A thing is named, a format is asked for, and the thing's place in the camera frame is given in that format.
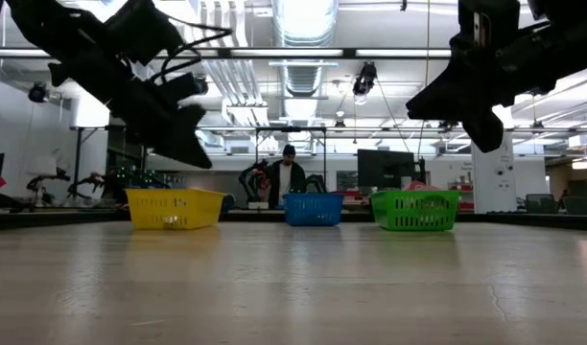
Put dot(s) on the black round camera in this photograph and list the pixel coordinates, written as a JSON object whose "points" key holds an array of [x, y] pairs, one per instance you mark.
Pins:
{"points": [[37, 93]]}

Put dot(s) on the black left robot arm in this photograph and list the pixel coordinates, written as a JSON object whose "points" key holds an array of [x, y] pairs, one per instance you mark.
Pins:
{"points": [[68, 33]]}

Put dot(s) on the blue plastic basket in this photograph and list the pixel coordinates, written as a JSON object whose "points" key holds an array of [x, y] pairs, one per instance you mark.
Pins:
{"points": [[312, 199]]}

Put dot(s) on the person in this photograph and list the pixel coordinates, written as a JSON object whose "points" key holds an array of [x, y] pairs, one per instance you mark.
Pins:
{"points": [[286, 182]]}

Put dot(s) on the pink tape roll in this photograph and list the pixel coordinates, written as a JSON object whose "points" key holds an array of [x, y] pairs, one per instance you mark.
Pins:
{"points": [[418, 187]]}

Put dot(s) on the black overhead camera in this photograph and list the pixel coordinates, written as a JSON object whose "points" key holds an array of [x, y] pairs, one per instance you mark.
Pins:
{"points": [[365, 79]]}

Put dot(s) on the grey office chair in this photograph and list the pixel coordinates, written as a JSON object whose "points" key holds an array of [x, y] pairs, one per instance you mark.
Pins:
{"points": [[581, 206], [540, 203]]}

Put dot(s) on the black background metal frame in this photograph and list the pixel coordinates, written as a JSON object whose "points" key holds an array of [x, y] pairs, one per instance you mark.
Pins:
{"points": [[291, 129]]}

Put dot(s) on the green plastic basket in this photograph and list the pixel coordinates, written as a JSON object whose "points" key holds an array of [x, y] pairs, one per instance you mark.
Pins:
{"points": [[384, 211]]}

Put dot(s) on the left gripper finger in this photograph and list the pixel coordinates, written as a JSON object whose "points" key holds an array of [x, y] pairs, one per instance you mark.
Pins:
{"points": [[190, 134], [161, 131]]}

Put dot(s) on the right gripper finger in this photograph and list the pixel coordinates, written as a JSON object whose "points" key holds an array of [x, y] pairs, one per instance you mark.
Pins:
{"points": [[442, 110], [442, 88]]}

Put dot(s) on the background black robot arm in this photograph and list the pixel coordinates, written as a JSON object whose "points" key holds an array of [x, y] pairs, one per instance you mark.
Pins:
{"points": [[89, 182], [44, 184], [252, 179], [316, 182]]}

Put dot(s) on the yellow plastic basket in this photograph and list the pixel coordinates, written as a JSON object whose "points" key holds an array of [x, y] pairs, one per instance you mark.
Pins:
{"points": [[188, 206]]}

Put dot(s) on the white pillar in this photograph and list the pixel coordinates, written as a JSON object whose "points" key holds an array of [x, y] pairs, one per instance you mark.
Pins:
{"points": [[495, 191]]}

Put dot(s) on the black background monitor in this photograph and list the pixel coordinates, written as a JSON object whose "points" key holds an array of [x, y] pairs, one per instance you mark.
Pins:
{"points": [[384, 167]]}

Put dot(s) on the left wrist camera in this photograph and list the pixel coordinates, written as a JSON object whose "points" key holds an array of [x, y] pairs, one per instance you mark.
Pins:
{"points": [[193, 86]]}

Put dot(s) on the silver ceiling duct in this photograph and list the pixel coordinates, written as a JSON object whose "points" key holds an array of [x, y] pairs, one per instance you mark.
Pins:
{"points": [[303, 19]]}

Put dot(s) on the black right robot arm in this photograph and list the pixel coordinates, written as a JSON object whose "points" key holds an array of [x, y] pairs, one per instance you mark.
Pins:
{"points": [[562, 43]]}

